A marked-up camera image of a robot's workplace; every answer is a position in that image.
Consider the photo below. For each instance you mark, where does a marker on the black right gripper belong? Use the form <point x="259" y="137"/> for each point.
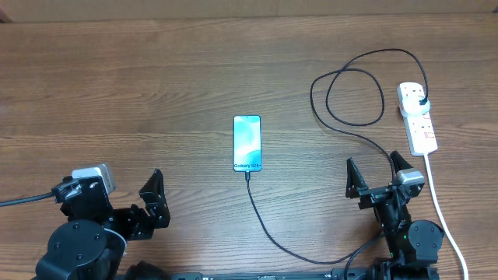
<point x="355" y="187"/>

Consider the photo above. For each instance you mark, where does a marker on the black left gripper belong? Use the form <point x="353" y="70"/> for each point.
<point x="157" y="204"/>

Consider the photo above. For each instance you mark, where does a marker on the blue Samsung Galaxy smartphone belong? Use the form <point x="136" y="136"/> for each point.
<point x="247" y="152"/>

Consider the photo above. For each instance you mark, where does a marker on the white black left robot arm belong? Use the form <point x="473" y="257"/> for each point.
<point x="91" y="244"/>

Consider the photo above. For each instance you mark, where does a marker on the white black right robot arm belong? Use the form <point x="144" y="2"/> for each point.
<point x="413" y="245"/>

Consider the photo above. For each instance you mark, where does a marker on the white USB charger plug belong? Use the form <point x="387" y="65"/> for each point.
<point x="410" y="106"/>

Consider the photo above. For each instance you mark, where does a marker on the white power strip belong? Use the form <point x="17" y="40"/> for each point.
<point x="419" y="129"/>

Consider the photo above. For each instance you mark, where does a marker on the black mounting rail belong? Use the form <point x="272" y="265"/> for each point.
<point x="334" y="274"/>

